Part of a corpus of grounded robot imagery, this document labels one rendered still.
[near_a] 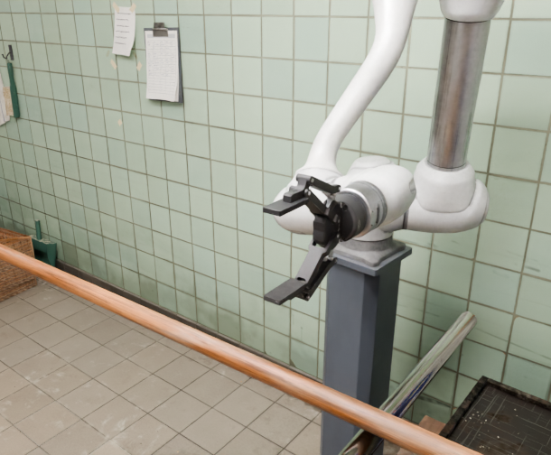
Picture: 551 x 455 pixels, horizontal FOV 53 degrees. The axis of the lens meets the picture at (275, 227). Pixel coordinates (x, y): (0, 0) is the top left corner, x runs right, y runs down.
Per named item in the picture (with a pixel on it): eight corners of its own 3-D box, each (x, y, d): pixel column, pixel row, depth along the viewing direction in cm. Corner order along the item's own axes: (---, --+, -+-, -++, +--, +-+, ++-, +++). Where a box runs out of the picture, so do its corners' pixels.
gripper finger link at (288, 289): (290, 277, 85) (290, 282, 85) (263, 295, 79) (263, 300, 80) (306, 283, 83) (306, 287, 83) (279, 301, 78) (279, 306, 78)
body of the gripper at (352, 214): (368, 194, 89) (340, 210, 82) (366, 243, 92) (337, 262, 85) (329, 186, 93) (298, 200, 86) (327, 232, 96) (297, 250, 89)
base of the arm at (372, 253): (346, 228, 176) (346, 212, 174) (407, 247, 163) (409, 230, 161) (311, 246, 164) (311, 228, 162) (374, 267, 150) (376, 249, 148)
